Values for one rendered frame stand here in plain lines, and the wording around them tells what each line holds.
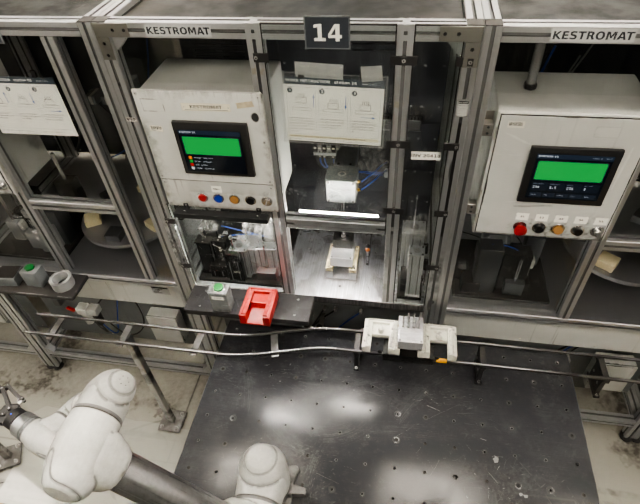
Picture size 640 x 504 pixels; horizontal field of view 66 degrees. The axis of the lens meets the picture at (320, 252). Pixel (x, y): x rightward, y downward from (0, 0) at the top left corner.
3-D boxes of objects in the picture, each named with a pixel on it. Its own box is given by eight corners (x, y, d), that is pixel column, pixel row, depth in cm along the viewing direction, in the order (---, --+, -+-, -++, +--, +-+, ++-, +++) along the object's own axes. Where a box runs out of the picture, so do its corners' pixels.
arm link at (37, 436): (20, 451, 168) (54, 424, 179) (52, 475, 164) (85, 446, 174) (15, 431, 163) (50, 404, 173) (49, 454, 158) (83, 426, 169)
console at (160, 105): (166, 209, 184) (126, 93, 152) (192, 165, 204) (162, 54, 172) (276, 217, 178) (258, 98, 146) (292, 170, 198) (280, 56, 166)
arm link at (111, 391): (86, 372, 141) (61, 416, 131) (111, 350, 130) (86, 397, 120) (127, 392, 146) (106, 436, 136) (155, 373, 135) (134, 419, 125)
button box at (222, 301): (212, 311, 208) (206, 292, 199) (218, 296, 213) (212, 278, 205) (230, 312, 207) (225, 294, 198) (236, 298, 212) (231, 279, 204)
